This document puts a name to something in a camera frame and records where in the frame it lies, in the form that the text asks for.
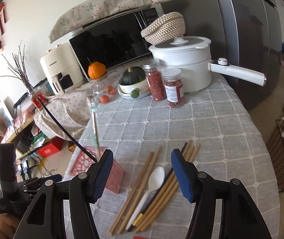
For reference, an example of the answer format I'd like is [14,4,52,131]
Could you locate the bamboo chopstick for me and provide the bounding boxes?
[113,146,161,235]
[133,142,200,234]
[108,152,154,235]

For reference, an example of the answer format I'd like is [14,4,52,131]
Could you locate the white plastic spoon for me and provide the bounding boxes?
[125,166,165,231]

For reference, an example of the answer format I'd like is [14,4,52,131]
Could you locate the paper-wrapped chopsticks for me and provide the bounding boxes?
[91,99,100,156]

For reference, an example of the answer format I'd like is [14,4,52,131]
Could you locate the red plastic spoon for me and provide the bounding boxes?
[133,236,146,239]

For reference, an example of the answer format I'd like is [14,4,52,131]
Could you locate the black chopstick gold band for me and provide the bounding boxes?
[37,98,98,163]

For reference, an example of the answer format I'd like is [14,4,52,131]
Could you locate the left hand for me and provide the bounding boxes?
[0,213,20,239]

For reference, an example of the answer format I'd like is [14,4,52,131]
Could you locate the pink plastic basket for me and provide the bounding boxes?
[69,147,125,194]

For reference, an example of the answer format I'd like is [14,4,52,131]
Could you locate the red box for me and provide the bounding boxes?
[37,137,64,158]

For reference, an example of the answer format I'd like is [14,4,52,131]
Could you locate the grey checked tablecloth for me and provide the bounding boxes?
[62,73,281,239]

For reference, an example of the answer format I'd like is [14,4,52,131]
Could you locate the dotted white cloth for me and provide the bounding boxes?
[34,54,155,141]

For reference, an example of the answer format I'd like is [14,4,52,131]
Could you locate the glass jar with tangerines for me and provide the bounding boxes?
[92,73,118,105]

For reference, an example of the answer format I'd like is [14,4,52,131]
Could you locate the red tea tin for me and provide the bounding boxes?
[31,92,48,110]

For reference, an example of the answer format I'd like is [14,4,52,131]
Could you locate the white bowl green knob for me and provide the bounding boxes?
[118,79,150,100]

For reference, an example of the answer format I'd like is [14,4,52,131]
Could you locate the dried fruit jar labelled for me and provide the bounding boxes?
[162,68,184,107]

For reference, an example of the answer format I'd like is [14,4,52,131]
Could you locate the large orange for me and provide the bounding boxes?
[88,61,106,80]

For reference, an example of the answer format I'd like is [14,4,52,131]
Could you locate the green pumpkin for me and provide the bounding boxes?
[119,66,146,85]

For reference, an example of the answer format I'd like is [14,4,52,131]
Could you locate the goji berry jar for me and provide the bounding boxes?
[142,59,166,101]

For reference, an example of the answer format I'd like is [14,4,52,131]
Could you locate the cream air fryer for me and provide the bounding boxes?
[40,43,85,95]

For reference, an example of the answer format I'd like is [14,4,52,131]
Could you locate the white electric pot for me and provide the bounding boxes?
[149,36,266,92]

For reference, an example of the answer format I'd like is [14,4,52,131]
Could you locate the black microwave oven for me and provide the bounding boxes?
[69,7,159,79]

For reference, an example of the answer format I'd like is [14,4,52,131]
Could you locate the dried twig branches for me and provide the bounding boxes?
[0,41,34,94]

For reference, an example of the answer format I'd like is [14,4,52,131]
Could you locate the grey refrigerator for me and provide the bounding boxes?
[162,0,282,110]

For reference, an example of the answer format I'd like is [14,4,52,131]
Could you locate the floral cloth cover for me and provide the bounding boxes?
[49,0,172,43]

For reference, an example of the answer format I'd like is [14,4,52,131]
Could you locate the woven rope basket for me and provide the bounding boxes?
[141,11,186,45]

